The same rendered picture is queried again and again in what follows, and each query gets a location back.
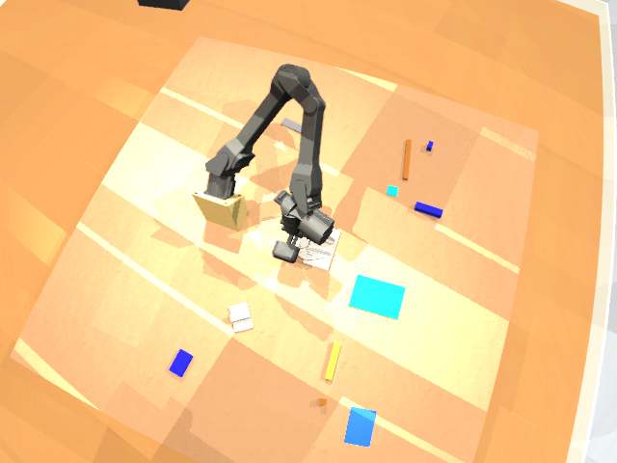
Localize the orange long thin bar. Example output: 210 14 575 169
403 139 412 180

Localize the yellow rectangular bar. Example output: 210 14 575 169
325 341 341 380

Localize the cyan flat rectangular plate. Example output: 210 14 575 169
348 274 406 319

